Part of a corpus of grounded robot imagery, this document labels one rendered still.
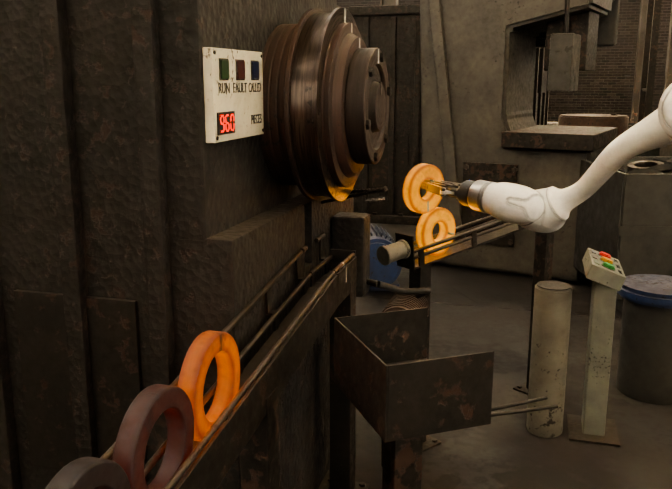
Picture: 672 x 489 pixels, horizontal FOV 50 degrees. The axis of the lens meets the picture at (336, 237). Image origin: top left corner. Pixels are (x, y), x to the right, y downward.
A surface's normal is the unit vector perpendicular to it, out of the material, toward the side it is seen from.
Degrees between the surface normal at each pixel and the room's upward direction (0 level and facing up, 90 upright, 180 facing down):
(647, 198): 90
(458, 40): 90
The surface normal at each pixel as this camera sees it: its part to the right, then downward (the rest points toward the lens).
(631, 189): -0.01, 0.22
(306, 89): -0.26, -0.01
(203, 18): 0.96, 0.06
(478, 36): -0.50, 0.18
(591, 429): -0.27, 0.21
